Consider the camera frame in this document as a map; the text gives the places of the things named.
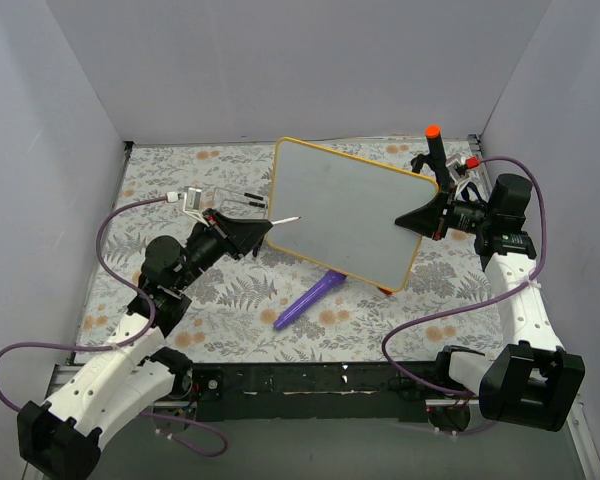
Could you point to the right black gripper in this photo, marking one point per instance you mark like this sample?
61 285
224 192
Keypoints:
443 216

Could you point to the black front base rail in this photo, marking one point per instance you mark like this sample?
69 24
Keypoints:
297 391

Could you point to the purple toy microphone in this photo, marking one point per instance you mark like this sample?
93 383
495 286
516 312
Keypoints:
328 282

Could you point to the yellow framed whiteboard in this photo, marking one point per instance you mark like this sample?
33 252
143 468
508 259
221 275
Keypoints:
341 212

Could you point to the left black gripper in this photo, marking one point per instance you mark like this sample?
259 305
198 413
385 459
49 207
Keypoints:
222 233

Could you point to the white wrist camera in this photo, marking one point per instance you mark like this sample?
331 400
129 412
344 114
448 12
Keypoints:
189 203
461 170

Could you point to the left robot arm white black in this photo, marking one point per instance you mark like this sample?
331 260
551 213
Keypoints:
65 435

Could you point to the red capped whiteboard marker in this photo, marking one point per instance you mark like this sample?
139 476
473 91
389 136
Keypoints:
285 220

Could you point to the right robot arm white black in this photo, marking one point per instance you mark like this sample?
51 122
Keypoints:
534 381

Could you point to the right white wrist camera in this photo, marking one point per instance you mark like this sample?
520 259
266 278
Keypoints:
461 170

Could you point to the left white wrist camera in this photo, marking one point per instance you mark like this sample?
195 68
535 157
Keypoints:
189 203

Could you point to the floral patterned table mat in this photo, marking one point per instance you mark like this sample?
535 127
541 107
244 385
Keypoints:
234 305

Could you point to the black microphone desk stand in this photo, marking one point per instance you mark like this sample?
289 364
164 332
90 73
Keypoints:
418 162

